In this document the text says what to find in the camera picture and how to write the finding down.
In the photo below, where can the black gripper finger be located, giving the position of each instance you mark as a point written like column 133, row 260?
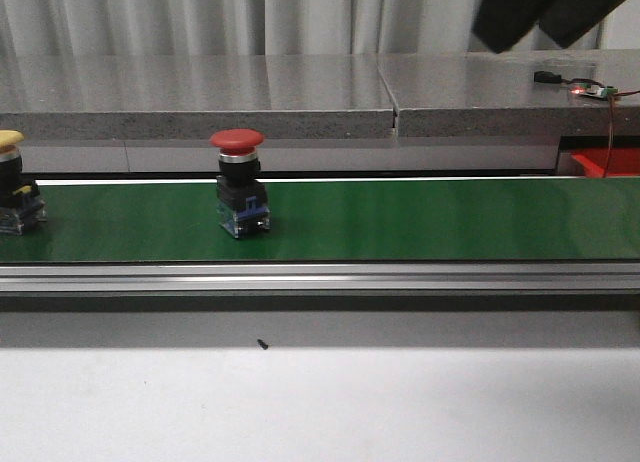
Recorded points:
column 500, row 24
column 566, row 21

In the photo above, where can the red push button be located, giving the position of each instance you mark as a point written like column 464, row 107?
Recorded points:
column 242, row 200

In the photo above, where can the black plug connector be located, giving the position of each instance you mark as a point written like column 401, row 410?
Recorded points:
column 547, row 77

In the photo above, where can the small green circuit board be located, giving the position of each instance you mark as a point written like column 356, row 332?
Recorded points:
column 595, row 91

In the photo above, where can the red plastic tray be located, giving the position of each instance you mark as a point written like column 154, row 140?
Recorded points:
column 596, row 163

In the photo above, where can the grey granite counter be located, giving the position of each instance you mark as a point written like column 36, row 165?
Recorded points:
column 317, row 96

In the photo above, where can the green conveyor belt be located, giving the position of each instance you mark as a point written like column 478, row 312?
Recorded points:
column 484, row 219

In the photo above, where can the grey curtain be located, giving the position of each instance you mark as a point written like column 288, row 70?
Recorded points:
column 235, row 27

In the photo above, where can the aluminium conveyor frame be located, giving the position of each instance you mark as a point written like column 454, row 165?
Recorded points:
column 235, row 277

